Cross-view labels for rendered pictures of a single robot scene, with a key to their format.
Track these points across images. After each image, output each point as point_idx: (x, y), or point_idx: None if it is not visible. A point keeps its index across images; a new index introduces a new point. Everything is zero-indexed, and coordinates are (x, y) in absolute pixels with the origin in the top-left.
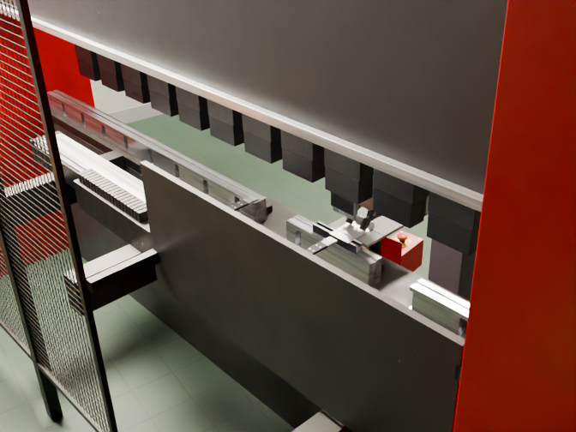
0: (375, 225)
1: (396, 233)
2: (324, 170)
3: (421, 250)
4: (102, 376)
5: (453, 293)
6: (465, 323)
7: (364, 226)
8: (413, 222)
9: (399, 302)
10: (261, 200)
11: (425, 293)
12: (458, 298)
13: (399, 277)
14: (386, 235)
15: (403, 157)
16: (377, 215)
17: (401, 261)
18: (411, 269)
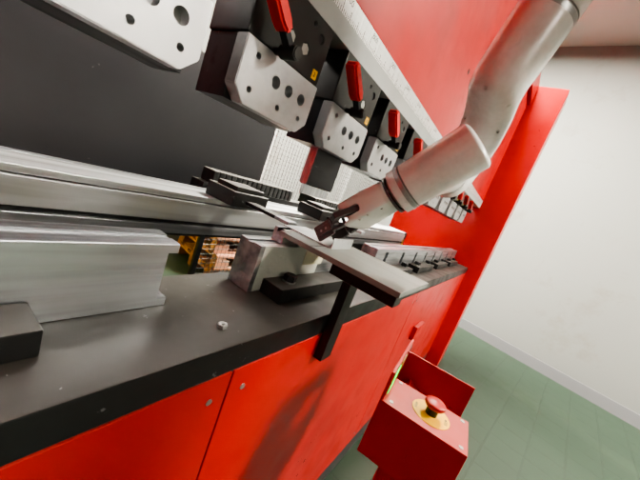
0: (341, 252)
1: (451, 412)
2: (358, 156)
3: (448, 473)
4: (197, 241)
5: (179, 359)
6: None
7: (317, 229)
8: (204, 79)
9: (179, 289)
10: (372, 247)
11: (119, 228)
12: (51, 239)
13: (258, 311)
14: (313, 249)
15: None
16: (331, 215)
17: (379, 410)
18: (399, 470)
